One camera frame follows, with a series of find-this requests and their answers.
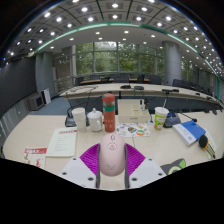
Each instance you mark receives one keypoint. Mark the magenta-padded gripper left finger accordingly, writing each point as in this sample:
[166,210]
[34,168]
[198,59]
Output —
[80,171]

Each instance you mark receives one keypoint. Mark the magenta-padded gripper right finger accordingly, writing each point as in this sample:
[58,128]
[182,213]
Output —
[145,171]

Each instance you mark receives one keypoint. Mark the pink computer mouse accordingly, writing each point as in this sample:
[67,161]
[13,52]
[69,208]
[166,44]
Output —
[112,158]

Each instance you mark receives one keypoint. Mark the owl-shaped dark mouse pad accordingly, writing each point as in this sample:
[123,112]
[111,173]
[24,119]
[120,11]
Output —
[176,166]

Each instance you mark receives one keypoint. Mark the pale yellow booklet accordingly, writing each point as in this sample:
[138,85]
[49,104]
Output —
[62,141]

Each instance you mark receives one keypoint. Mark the colourful sticker sheet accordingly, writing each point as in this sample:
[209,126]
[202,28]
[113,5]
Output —
[135,130]

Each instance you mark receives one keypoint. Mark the red and white magazine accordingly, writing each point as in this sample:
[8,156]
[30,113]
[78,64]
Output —
[35,156]

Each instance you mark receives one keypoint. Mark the black gooseneck desk microphone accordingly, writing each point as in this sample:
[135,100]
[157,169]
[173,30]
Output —
[70,121]
[171,120]

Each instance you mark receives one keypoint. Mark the white paper cup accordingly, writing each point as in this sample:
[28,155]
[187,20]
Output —
[80,120]

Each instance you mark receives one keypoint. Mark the white lidded mug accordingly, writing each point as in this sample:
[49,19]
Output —
[95,121]

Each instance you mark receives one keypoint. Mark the green-printed paper cup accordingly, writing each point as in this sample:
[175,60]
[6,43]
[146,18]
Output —
[161,120]

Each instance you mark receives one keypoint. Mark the cream cardboard box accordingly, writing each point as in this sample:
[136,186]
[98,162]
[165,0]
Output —
[133,113]

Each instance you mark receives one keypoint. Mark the blue and white book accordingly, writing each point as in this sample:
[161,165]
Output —
[190,131]

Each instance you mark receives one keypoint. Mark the red thermos bottle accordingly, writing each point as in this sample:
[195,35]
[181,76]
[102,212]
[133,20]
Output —
[109,115]

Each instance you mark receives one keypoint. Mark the black handheld microphone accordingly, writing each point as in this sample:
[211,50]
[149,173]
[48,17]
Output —
[203,141]

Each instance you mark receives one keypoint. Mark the long curved conference desk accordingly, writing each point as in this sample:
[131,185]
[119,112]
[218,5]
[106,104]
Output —
[110,89]

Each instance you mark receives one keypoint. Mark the dark office chairs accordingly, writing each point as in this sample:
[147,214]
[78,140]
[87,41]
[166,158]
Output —
[121,80]

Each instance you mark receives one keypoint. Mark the ceiling lights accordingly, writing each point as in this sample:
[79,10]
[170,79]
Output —
[115,16]

